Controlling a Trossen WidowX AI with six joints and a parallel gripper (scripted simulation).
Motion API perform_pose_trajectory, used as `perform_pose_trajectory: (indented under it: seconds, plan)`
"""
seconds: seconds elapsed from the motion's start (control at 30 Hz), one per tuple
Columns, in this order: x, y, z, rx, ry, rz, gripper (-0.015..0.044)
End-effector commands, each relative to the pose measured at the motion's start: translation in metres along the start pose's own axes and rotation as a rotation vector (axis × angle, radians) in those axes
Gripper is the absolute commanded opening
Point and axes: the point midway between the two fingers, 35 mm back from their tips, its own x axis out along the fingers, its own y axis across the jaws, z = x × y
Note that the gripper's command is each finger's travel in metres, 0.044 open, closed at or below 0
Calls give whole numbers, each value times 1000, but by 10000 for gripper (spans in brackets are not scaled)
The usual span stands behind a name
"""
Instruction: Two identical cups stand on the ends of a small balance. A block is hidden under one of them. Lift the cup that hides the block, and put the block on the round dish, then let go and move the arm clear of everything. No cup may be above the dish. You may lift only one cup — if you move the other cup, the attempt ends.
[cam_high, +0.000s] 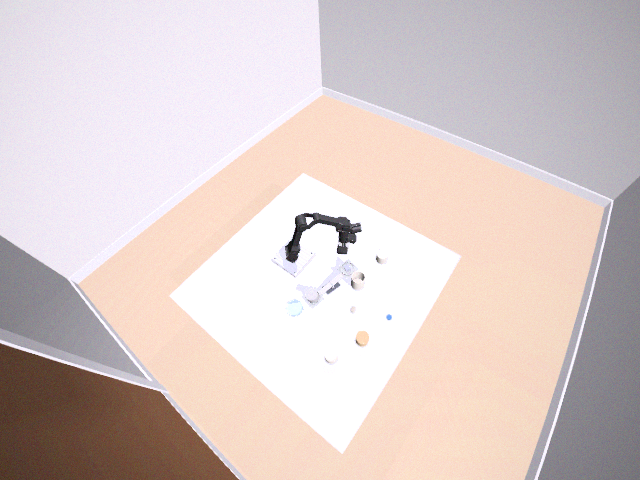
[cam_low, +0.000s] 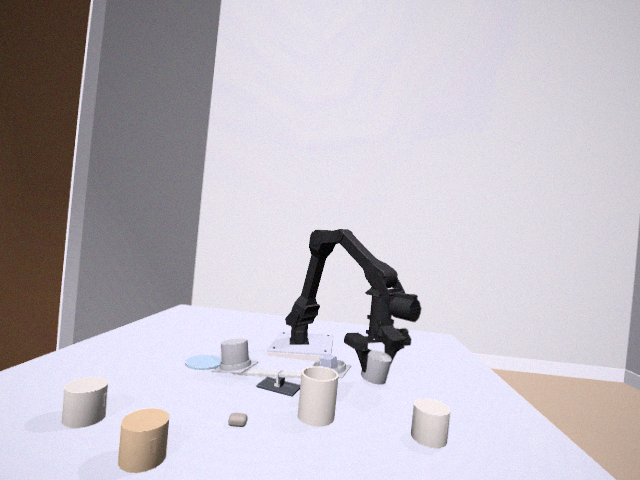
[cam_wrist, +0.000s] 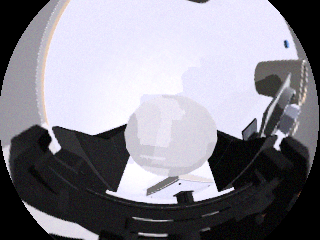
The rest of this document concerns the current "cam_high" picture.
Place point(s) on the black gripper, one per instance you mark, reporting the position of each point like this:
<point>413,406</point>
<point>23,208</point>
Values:
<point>342,249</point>

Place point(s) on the light blue flat disc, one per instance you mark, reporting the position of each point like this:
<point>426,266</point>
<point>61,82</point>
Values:
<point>294,308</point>

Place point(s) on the beige cylinder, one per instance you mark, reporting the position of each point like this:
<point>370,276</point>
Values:
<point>362,338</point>

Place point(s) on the grey cylinder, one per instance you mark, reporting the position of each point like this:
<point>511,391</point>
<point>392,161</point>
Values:
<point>331,355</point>
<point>382,256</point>

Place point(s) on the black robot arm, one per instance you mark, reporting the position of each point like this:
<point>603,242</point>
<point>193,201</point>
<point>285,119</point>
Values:
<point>341,224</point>

